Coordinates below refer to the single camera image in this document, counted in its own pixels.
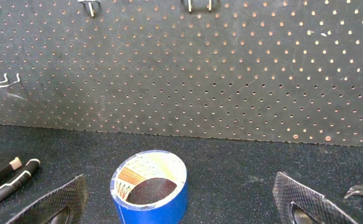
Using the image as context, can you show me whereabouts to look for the black and white pliers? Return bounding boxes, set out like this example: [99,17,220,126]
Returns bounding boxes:
[0,156,41,213]

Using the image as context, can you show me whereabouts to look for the roll of blue tape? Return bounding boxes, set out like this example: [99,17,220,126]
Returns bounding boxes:
[109,149,190,224]

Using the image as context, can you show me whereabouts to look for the black pegboard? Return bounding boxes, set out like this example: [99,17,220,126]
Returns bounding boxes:
[0,0,363,149]

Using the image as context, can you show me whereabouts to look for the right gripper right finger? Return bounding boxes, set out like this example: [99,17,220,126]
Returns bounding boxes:
[272,171,361,224]

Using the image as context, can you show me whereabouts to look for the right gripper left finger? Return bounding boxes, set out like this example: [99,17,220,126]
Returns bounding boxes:
[5,174,89,224]

